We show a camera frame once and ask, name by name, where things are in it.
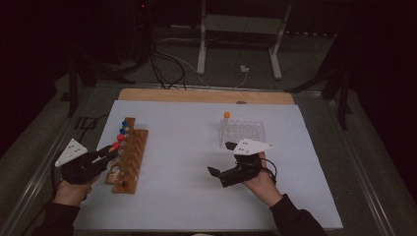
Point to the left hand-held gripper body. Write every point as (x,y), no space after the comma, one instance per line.
(82,168)

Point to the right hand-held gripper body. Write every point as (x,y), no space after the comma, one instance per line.
(244,170)

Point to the orange-capped clear tube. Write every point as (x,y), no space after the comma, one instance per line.
(112,149)
(226,115)

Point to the red-capped clear tube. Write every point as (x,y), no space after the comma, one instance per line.
(121,137)
(116,145)

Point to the clear acrylic tube rack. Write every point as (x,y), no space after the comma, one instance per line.
(246,131)

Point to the wooden tube rack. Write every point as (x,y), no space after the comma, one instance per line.
(131,164)

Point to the blue-capped clear tube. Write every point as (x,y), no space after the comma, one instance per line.
(123,131)
(125,124)

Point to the person's right hand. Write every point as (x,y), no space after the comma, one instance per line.
(264,187)

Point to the person's left hand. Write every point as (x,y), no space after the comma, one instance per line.
(70,195)

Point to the white plug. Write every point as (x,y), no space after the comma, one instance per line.
(244,69)

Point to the black tripod stand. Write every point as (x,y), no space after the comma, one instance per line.
(343,105)

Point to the grey metal stand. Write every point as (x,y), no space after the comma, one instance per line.
(242,23)

